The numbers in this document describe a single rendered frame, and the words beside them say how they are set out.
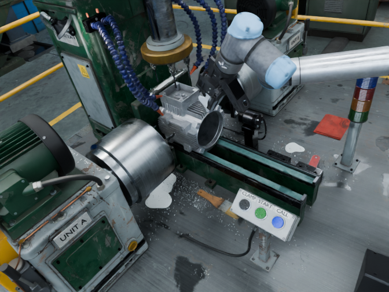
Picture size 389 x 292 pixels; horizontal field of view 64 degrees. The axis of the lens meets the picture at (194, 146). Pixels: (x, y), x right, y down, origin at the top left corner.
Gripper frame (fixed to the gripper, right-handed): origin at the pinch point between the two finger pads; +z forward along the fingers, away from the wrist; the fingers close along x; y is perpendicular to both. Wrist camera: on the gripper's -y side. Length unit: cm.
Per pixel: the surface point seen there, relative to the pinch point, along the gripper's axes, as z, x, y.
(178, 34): -7.4, -9.3, 25.8
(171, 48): -6.9, -2.7, 22.9
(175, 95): 14.2, -5.0, 17.2
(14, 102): 269, -21, 232
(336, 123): 19, -57, -38
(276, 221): -9.9, 20.1, -35.2
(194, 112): 11.0, -3.0, 6.5
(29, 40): 343, -128, 375
